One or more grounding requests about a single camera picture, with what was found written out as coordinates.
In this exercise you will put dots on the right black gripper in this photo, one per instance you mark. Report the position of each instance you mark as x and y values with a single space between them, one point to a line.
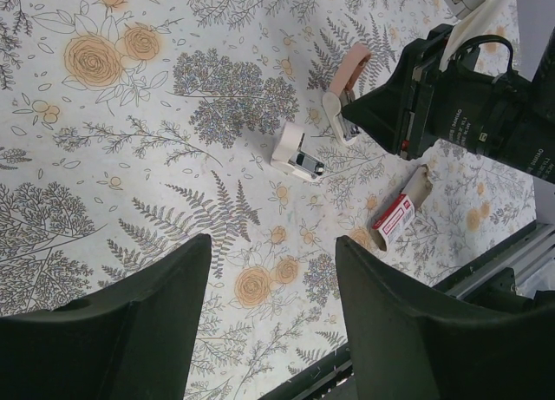
505 118

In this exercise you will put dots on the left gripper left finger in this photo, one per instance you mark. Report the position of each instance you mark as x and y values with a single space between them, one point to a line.
131 340

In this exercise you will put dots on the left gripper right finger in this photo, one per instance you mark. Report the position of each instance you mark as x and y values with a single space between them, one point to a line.
410 341

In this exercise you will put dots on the red white staple box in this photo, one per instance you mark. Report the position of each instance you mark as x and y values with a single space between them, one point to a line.
401 212

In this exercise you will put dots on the floral patterned table mat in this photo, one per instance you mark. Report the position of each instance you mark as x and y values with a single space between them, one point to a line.
129 126

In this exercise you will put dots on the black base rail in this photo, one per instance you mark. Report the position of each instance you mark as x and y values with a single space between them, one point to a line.
493 277

